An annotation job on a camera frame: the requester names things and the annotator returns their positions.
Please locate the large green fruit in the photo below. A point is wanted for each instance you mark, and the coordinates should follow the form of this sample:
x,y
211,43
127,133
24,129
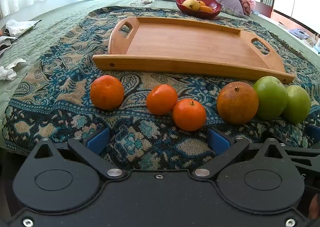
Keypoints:
x,y
271,97

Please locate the small tangerine with stem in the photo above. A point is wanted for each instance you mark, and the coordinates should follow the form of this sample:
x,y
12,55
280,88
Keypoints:
x,y
188,115

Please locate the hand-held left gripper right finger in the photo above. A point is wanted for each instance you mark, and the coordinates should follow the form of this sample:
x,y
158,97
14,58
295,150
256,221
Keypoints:
x,y
218,142

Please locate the person's right forearm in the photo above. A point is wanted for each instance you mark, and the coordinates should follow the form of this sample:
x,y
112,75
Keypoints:
x,y
314,204

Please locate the small orange fruit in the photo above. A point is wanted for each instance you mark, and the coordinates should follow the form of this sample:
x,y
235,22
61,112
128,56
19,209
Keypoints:
x,y
201,3

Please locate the crumpled white tissue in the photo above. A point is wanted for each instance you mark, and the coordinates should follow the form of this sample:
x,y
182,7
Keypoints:
x,y
7,73

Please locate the red ribbed bowl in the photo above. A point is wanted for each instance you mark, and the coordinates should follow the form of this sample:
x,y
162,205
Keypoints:
x,y
197,14

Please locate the yellow pear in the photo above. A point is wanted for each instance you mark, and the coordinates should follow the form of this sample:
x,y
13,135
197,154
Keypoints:
x,y
191,4

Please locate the blue cloth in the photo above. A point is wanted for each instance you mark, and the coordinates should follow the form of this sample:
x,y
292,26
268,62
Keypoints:
x,y
298,33

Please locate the dotted-skin orange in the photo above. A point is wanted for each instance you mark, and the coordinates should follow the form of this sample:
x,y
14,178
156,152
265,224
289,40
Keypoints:
x,y
107,92

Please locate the large brownish orange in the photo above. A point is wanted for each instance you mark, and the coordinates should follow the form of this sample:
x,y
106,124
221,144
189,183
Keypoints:
x,y
237,103

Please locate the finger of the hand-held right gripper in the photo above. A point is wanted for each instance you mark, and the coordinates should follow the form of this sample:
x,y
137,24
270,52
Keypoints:
x,y
314,132
307,154

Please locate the silver round device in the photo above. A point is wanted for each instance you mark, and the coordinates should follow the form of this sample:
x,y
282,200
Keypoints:
x,y
149,1

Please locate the blue paisley blanket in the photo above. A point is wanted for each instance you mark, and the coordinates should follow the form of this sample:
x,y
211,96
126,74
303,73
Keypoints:
x,y
62,79

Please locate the red-brown furniture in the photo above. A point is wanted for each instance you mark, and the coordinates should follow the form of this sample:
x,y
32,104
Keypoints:
x,y
263,7

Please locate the green quilted bedspread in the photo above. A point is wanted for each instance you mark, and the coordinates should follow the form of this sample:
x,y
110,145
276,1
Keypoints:
x,y
62,12

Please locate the white paper sheet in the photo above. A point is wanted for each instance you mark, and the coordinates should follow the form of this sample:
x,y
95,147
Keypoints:
x,y
5,43

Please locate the orange persimmon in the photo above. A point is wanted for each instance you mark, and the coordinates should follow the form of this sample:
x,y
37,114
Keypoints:
x,y
206,9

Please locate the small green fruit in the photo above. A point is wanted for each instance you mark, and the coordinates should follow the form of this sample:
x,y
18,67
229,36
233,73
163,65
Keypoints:
x,y
299,105

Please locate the white paper scrap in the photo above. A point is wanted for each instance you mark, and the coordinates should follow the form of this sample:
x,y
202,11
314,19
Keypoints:
x,y
16,63

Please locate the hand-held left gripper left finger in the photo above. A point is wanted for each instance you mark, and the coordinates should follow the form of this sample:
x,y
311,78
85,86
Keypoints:
x,y
98,140

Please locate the crumpled white paper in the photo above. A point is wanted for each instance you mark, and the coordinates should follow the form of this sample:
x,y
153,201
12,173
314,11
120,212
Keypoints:
x,y
21,27

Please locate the small smooth tangerine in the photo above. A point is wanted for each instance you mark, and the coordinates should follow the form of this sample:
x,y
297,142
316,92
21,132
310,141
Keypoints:
x,y
161,99

